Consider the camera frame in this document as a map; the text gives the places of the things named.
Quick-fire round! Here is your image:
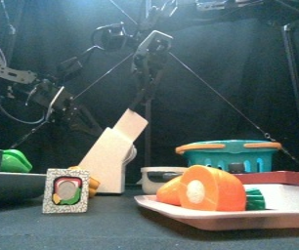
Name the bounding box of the white cleaver black handle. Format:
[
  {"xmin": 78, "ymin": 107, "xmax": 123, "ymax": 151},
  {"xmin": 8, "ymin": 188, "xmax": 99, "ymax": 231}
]
[{"xmin": 112, "ymin": 87, "xmax": 156, "ymax": 146}]

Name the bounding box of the white knife holder block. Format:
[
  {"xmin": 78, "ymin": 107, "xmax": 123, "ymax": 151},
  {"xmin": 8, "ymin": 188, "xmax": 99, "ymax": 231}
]
[{"xmin": 78, "ymin": 126, "xmax": 139, "ymax": 195}]

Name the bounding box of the green toy piece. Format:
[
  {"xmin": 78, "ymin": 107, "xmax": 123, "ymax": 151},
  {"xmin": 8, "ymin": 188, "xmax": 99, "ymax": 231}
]
[{"xmin": 0, "ymin": 148, "xmax": 34, "ymax": 174}]

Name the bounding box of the orange toy food piece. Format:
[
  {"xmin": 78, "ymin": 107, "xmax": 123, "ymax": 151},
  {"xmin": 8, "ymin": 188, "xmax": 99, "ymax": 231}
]
[{"xmin": 70, "ymin": 165, "xmax": 102, "ymax": 198}]

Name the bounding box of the speckled sushi roll slice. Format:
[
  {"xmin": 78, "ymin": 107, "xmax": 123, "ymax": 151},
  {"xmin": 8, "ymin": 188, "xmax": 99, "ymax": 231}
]
[{"xmin": 40, "ymin": 167, "xmax": 91, "ymax": 215}]

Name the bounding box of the white sushi tray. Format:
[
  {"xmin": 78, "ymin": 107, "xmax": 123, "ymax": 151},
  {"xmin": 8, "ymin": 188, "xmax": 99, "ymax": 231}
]
[{"xmin": 0, "ymin": 170, "xmax": 50, "ymax": 204}]

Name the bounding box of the white toy pot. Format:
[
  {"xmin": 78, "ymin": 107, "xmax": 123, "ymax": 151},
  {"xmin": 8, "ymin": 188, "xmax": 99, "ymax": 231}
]
[{"xmin": 140, "ymin": 166, "xmax": 190, "ymax": 195}]

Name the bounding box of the teal basket orange rim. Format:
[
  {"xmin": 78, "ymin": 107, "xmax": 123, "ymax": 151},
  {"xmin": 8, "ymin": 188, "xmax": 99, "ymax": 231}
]
[{"xmin": 175, "ymin": 140, "xmax": 284, "ymax": 174}]

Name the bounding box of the orange toy carrot piece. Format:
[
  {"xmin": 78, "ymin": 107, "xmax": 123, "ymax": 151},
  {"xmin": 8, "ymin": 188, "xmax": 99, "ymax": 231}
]
[{"xmin": 155, "ymin": 175, "xmax": 188, "ymax": 207}]

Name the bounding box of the orange carrot piece green top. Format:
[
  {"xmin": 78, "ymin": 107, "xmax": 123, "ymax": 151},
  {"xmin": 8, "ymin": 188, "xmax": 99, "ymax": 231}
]
[{"xmin": 178, "ymin": 164, "xmax": 267, "ymax": 213}]

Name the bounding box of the toy frying pan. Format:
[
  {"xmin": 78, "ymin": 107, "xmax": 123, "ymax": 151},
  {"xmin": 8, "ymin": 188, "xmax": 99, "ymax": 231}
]
[{"xmin": 228, "ymin": 161, "xmax": 299, "ymax": 187}]

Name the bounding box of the pink toy tray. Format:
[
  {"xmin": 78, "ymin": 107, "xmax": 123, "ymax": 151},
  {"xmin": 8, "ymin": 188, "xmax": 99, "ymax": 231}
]
[{"xmin": 134, "ymin": 194, "xmax": 299, "ymax": 232}]

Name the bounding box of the white toy block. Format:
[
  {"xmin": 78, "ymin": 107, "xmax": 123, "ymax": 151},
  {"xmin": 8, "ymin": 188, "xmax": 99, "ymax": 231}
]
[{"xmin": 242, "ymin": 183, "xmax": 299, "ymax": 212}]

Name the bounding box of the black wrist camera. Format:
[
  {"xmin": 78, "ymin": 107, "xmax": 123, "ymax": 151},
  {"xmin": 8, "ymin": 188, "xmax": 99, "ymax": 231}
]
[{"xmin": 90, "ymin": 21, "xmax": 131, "ymax": 53}]

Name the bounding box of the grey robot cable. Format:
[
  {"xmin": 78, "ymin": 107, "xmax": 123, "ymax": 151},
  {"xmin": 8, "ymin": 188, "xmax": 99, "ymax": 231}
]
[{"xmin": 0, "ymin": 93, "xmax": 51, "ymax": 126}]

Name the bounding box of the black frame post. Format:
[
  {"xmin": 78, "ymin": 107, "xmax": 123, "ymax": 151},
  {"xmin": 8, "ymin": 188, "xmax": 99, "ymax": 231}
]
[
  {"xmin": 282, "ymin": 22, "xmax": 299, "ymax": 167},
  {"xmin": 144, "ymin": 97, "xmax": 154, "ymax": 168}
]

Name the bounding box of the black overhead frame beam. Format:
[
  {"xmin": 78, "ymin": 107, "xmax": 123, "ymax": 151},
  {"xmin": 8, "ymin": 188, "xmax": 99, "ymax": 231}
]
[{"xmin": 195, "ymin": 0, "xmax": 299, "ymax": 21}]

